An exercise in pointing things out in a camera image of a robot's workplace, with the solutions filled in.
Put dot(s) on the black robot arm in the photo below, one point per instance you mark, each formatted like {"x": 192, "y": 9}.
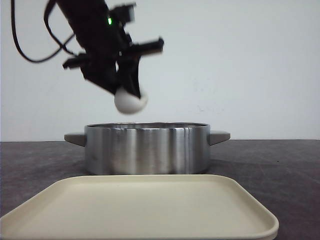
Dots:
{"x": 86, "y": 10}

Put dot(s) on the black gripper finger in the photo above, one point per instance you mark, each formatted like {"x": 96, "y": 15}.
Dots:
{"x": 128, "y": 75}
{"x": 101, "y": 73}

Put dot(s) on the white panda bun red bow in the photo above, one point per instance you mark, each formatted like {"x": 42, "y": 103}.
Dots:
{"x": 127, "y": 103}

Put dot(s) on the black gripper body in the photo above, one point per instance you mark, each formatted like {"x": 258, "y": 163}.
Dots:
{"x": 107, "y": 43}

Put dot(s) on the cream rectangular plastic tray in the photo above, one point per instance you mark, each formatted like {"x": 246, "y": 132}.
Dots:
{"x": 141, "y": 207}

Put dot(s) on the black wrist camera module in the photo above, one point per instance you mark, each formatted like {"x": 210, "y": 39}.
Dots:
{"x": 124, "y": 13}

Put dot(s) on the stainless steel steamer pot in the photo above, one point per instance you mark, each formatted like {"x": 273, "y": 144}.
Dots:
{"x": 147, "y": 148}

